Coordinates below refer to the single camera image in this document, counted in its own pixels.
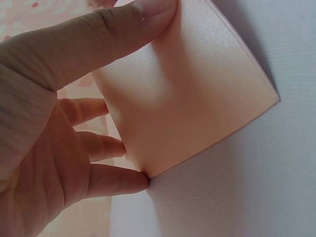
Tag person's left hand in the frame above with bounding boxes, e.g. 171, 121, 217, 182
0, 0, 179, 237

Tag pale pink square box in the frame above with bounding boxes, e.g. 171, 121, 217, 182
90, 0, 281, 179

